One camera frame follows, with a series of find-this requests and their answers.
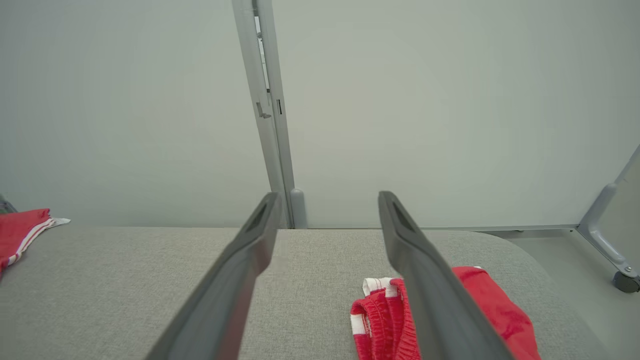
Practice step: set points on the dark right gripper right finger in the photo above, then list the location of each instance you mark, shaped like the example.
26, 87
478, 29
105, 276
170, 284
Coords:
440, 310

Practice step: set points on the red jersey with white sleeves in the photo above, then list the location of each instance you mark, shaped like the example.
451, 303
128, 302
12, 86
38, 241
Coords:
20, 230

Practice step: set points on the grey partition base rail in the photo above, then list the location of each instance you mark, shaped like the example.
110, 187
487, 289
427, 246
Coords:
525, 231

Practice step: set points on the red shorts with white stripes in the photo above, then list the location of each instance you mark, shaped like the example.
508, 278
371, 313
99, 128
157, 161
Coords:
380, 320

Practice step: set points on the grey partition foot with caster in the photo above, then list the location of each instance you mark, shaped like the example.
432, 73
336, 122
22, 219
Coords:
600, 235

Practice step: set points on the grey partition post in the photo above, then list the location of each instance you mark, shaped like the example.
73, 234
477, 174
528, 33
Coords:
270, 50
247, 50

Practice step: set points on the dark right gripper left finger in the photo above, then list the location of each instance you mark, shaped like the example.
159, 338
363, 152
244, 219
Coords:
225, 300

